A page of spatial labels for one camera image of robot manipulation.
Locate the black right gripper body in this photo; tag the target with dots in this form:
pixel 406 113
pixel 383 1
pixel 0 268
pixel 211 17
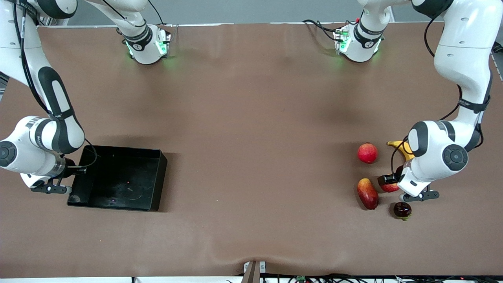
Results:
pixel 69 162

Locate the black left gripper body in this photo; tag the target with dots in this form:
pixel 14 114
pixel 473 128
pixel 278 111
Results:
pixel 399 171

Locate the red yellow apple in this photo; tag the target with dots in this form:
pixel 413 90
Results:
pixel 390 188

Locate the yellow banana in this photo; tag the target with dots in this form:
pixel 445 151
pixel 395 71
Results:
pixel 397 144

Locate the black plastic box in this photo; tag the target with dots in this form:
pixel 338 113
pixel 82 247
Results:
pixel 125 181

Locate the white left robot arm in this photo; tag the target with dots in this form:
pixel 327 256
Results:
pixel 463 47

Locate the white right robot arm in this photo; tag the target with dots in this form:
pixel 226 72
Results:
pixel 63 133

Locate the red round apple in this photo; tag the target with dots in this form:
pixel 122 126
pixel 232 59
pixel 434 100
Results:
pixel 368 154

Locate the red yellow mango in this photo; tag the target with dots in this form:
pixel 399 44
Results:
pixel 368 194

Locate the dark purple mangosteen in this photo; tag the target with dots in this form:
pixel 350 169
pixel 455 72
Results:
pixel 402 210

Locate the brown table mat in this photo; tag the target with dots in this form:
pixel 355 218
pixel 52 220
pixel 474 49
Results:
pixel 251 118

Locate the metal bracket with post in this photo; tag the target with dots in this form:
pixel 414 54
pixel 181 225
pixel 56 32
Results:
pixel 251 273

